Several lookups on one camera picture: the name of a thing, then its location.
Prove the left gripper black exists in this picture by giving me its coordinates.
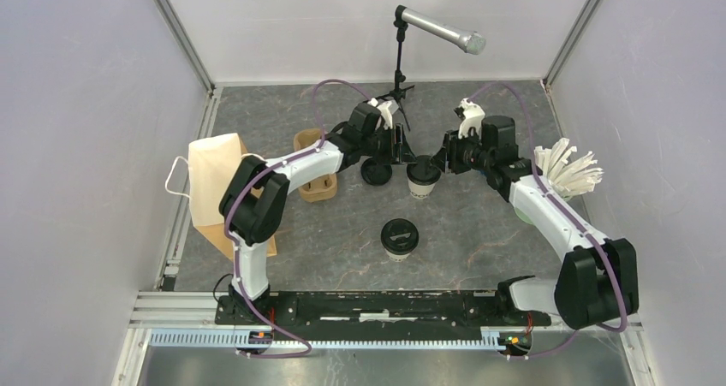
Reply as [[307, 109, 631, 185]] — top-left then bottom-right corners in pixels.
[[360, 124, 418, 166]]

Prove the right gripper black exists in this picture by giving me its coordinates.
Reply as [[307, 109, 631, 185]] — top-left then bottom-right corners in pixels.
[[430, 127, 493, 175]]

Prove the black lid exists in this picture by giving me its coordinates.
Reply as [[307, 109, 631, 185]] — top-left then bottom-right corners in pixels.
[[360, 158, 393, 187], [406, 155, 442, 186], [380, 218, 420, 251]]

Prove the white paper cup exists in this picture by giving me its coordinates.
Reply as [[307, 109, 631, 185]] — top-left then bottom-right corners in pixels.
[[408, 180, 436, 199], [385, 248, 414, 262]]

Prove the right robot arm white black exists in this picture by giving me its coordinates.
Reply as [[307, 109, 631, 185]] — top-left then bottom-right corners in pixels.
[[431, 116, 640, 330]]

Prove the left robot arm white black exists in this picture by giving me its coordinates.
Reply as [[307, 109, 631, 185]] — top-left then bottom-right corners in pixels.
[[219, 100, 415, 324]]

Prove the cardboard cup carrier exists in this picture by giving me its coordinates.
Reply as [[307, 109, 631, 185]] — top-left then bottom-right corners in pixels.
[[293, 128, 338, 203]]

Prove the green cup holder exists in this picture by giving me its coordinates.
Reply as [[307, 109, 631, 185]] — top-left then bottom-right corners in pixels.
[[513, 199, 538, 225]]

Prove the black microphone tripod stand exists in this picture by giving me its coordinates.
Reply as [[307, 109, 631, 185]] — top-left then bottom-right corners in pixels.
[[376, 17, 414, 130]]

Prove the silver microphone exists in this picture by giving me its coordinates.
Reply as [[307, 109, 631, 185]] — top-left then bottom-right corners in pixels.
[[395, 5, 486, 55]]

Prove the white wrapped straws bundle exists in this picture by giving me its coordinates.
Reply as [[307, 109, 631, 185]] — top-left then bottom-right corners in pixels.
[[534, 138, 604, 201]]

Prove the brown paper bag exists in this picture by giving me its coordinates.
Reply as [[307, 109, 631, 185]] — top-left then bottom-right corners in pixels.
[[164, 133, 248, 259]]

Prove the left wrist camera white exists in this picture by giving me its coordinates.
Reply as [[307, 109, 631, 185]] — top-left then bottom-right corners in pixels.
[[367, 98, 399, 129]]

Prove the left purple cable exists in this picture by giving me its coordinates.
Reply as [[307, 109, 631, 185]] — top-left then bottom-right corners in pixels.
[[223, 79, 376, 360]]

